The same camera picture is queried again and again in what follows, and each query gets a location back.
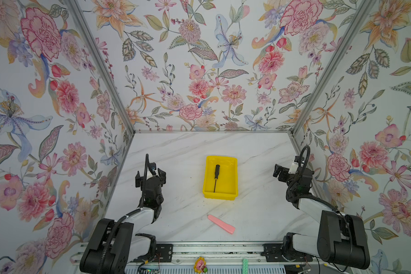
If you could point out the yellow plastic bin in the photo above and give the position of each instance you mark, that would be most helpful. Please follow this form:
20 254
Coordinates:
227 184

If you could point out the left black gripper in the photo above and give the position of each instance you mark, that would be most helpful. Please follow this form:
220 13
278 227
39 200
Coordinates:
162 178

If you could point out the green plastic strip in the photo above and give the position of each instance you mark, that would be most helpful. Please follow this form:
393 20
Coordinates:
245 266

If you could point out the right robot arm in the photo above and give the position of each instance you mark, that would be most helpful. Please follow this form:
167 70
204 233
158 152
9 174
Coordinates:
341 239

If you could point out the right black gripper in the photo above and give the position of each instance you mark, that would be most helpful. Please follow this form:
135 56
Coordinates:
278 170

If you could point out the black screwdriver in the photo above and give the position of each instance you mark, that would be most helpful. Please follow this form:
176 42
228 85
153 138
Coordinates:
217 172

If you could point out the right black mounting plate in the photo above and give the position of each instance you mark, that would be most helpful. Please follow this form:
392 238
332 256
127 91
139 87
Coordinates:
275 252

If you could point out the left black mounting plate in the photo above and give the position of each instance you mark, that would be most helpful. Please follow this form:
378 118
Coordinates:
161 253

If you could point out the black mounting plate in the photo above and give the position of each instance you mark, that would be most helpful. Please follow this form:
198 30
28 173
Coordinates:
161 253
275 252

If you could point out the white pen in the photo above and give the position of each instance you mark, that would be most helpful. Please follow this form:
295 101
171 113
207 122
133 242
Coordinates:
332 267

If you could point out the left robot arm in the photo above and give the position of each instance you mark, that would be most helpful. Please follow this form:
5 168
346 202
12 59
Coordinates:
115 243

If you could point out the pink plastic wedge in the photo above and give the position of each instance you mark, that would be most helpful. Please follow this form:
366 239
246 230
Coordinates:
223 225

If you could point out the pink yellow flower toy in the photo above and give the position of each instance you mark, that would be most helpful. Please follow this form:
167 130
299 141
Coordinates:
200 266

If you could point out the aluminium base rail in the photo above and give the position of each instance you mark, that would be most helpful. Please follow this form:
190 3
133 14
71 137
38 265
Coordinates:
222 253

